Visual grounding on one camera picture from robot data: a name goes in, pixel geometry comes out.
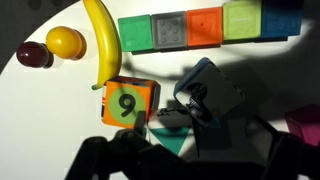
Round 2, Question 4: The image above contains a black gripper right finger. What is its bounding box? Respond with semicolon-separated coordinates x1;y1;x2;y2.
246;115;320;180

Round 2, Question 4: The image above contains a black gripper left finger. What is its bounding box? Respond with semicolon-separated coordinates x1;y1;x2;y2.
64;111;188;180

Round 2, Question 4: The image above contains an orange number nine soft block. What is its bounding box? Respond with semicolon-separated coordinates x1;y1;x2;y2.
100;75;162;130

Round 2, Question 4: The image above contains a black white patterned soft block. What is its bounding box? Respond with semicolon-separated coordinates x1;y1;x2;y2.
173;57;246;128

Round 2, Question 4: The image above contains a pink cube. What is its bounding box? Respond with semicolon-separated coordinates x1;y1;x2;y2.
284;104;320;148

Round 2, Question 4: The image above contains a yellow toy banana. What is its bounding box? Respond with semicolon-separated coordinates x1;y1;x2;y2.
82;0;123;91

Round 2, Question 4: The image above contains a yellow toy fruit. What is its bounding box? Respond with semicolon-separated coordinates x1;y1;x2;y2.
45;25;88;61

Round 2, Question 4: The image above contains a green cube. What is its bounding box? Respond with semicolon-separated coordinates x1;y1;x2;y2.
117;14;155;54

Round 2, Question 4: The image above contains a dark red toy plum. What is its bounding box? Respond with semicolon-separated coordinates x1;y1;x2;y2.
15;41;54;69

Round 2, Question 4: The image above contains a blue cube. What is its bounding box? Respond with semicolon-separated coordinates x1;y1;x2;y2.
260;0;304;41

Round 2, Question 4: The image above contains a grey cube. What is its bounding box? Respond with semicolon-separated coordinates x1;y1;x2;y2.
150;11;188;51

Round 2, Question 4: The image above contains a yellow-green cube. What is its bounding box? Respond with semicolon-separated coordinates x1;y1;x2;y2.
222;0;263;43

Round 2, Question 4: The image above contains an orange cube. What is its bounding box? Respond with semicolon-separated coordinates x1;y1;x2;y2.
185;7;224;48

